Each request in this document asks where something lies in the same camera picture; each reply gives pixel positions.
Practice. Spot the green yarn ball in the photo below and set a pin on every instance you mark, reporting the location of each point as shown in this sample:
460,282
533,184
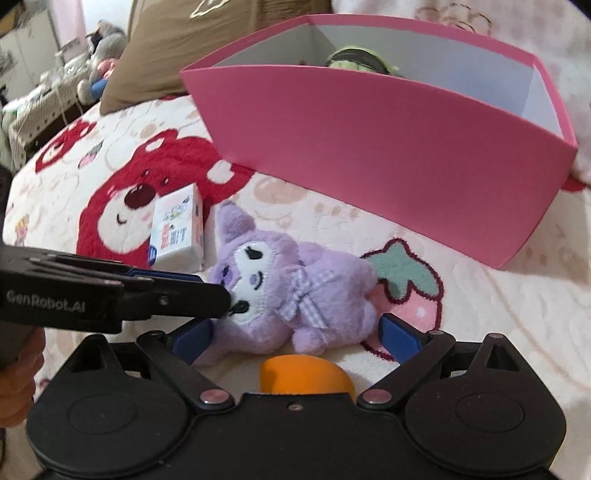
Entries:
360,60

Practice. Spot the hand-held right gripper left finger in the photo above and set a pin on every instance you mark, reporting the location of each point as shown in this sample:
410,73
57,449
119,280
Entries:
191,344

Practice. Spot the purple plush toy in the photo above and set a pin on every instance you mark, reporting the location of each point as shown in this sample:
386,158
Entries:
300,281

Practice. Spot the person's left hand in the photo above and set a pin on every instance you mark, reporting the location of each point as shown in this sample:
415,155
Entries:
21,392

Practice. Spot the pink cardboard box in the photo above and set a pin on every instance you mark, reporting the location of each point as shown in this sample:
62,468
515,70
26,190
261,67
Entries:
369,152

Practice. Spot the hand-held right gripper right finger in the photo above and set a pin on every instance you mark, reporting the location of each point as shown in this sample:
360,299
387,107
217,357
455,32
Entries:
396,339

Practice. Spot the white cabinet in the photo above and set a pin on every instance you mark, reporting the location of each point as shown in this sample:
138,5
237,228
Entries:
27,46

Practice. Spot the orange makeup sponge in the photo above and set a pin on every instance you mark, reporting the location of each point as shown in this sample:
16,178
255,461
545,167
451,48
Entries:
300,374

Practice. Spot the white woven basket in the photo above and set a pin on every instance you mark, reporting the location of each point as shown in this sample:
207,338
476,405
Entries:
37,110

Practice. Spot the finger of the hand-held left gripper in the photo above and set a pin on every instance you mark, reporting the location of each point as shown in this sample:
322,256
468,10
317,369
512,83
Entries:
184,300
166,275

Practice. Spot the brown pillow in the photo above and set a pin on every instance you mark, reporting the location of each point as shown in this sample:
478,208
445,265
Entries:
184,37

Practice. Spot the white tissue pack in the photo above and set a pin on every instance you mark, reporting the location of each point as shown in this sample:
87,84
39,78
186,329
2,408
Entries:
178,230

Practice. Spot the bear printed blanket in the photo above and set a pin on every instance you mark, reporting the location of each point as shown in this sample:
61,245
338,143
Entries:
485,323

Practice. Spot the grey plush toy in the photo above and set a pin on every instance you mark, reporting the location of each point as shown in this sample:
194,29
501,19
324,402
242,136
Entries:
108,48

